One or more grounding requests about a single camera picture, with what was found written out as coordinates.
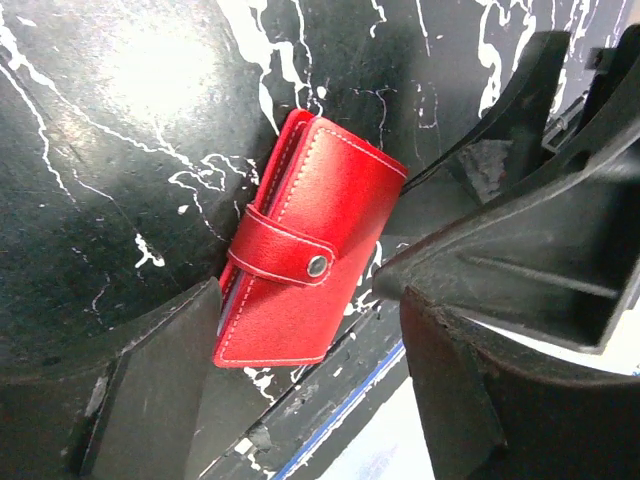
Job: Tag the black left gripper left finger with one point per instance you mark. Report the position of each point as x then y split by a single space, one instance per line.
123 405

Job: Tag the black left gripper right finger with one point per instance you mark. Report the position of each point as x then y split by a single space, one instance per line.
492 408

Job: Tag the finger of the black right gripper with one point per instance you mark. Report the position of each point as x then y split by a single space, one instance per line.
505 146
556 256

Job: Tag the red leather card holder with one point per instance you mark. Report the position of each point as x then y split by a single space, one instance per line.
302 244

